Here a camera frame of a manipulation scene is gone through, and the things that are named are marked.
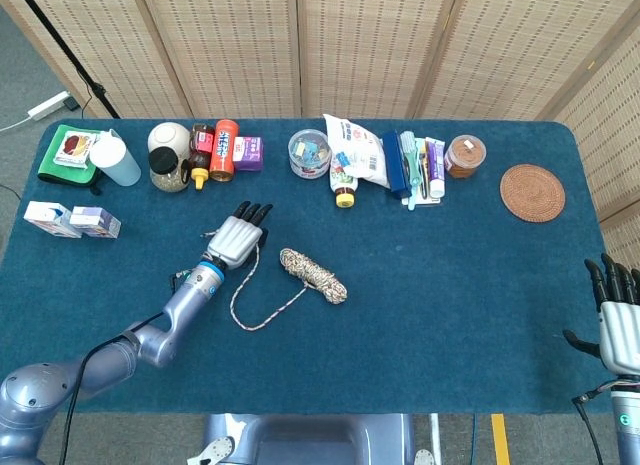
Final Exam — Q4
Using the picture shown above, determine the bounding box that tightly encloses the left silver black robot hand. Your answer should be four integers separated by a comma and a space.
206, 200, 274, 271

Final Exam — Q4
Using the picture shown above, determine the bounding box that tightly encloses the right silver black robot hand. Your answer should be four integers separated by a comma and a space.
563, 253, 640, 376

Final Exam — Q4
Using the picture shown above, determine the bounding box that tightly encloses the beige speckled braided rope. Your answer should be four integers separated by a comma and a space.
200, 228, 349, 331

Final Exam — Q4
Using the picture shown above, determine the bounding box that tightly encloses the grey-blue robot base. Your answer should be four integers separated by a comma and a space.
187, 413, 436, 465

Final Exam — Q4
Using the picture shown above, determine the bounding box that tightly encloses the orange drink can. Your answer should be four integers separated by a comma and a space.
209, 118, 237, 182

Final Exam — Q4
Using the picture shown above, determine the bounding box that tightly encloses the purple small box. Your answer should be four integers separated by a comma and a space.
232, 135, 265, 173

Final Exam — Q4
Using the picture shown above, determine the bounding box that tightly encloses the glass jar black lid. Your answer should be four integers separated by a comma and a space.
148, 147, 192, 193

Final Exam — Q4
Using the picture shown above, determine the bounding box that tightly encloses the brown sauce bottle yellow cap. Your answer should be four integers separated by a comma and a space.
187, 123, 216, 190

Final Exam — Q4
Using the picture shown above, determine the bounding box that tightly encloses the clear tub of clips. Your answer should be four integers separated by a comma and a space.
288, 128, 332, 179

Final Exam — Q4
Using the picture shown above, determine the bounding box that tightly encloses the small white bottle yellow cap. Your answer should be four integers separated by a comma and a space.
329, 152, 360, 209

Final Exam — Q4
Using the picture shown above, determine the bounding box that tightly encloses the white round bowl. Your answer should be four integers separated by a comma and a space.
147, 121, 192, 156

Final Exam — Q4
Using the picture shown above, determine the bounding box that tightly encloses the pale blue plastic cup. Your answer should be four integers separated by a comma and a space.
88, 128, 143, 187

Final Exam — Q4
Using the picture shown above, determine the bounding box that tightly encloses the white purple carton box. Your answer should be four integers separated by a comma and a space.
68, 205, 123, 240

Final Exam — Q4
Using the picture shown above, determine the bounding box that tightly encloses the white printed plastic bag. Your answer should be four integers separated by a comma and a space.
322, 113, 391, 189

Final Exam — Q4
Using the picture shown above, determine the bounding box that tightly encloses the round woven rattan coaster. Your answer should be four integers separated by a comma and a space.
499, 163, 567, 224

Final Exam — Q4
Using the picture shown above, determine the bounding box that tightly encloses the navy blue box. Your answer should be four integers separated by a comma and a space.
382, 130, 413, 200

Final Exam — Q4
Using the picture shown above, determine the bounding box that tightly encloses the white snack packet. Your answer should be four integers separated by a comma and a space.
53, 132, 99, 169

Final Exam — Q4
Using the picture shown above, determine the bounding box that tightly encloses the white blue carton box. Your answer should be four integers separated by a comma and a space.
23, 200, 82, 240

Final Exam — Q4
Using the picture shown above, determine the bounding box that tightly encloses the white backing card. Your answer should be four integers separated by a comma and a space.
401, 192, 444, 207

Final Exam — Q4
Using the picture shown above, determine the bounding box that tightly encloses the blue felt table cover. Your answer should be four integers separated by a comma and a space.
0, 118, 640, 416

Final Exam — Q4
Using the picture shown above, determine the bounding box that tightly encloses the teal brush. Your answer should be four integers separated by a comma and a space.
399, 130, 426, 211

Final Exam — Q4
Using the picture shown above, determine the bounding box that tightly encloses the green cloth pouch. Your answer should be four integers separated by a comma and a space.
37, 124, 104, 189

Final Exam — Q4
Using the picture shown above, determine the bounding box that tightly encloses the slim purple yellow tube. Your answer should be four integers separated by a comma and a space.
415, 138, 432, 199

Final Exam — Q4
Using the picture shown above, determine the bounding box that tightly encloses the black tripod stand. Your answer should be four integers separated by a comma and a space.
12, 0, 121, 120

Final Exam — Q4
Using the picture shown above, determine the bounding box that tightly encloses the purple white toothpaste tube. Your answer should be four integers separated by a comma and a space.
424, 137, 447, 198

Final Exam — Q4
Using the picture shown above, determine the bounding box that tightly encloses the bamboo folding screen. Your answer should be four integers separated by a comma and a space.
0, 0, 640, 281

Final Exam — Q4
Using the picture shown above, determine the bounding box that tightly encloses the white power strip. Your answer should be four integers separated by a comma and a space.
27, 90, 71, 121

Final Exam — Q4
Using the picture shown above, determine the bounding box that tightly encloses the clear jar of rubber bands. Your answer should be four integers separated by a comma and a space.
443, 134, 488, 180

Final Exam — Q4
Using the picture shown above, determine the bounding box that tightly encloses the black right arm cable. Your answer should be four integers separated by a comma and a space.
572, 384, 614, 465

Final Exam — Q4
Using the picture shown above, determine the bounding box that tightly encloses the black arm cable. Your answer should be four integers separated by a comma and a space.
58, 309, 166, 465
572, 384, 614, 465

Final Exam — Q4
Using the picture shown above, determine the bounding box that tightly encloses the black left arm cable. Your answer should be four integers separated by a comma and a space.
58, 309, 166, 465

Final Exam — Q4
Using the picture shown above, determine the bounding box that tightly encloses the white power cord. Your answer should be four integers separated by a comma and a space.
0, 115, 36, 134

